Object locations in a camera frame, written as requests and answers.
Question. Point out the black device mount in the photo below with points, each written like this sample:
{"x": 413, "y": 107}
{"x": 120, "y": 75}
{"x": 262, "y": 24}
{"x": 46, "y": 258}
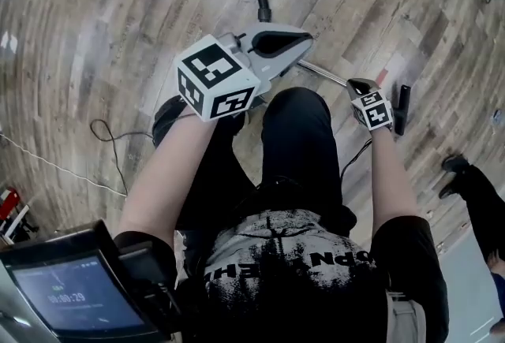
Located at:
{"x": 154, "y": 278}

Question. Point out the metal vacuum wand tube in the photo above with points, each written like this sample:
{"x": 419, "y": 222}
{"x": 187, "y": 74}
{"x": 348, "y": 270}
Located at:
{"x": 323, "y": 73}

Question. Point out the black vacuum floor nozzle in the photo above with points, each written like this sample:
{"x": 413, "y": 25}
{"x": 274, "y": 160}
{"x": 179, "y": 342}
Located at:
{"x": 402, "y": 112}

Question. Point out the person's black trousers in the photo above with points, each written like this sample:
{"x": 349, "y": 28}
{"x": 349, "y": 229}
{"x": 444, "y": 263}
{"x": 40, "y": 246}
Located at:
{"x": 300, "y": 152}

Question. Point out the person's left forearm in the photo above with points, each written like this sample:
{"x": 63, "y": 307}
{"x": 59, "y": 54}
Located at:
{"x": 165, "y": 176}

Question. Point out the black screen device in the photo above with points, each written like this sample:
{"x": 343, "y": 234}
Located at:
{"x": 71, "y": 294}

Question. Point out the red and white equipment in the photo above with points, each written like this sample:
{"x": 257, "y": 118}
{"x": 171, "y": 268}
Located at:
{"x": 12, "y": 211}

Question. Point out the person's right forearm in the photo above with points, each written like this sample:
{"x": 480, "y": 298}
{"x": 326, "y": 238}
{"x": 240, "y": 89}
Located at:
{"x": 392, "y": 176}

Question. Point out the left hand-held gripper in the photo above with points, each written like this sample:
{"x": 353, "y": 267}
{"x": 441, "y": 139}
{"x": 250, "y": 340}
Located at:
{"x": 215, "y": 73}

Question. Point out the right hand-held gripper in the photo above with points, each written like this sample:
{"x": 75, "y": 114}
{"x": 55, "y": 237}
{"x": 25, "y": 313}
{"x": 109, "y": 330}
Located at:
{"x": 375, "y": 112}

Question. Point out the beige waist pouch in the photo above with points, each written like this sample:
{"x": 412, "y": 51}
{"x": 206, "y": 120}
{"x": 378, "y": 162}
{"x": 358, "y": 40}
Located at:
{"x": 406, "y": 318}

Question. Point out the person's black printed shirt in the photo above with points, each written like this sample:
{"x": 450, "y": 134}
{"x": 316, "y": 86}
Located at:
{"x": 300, "y": 282}

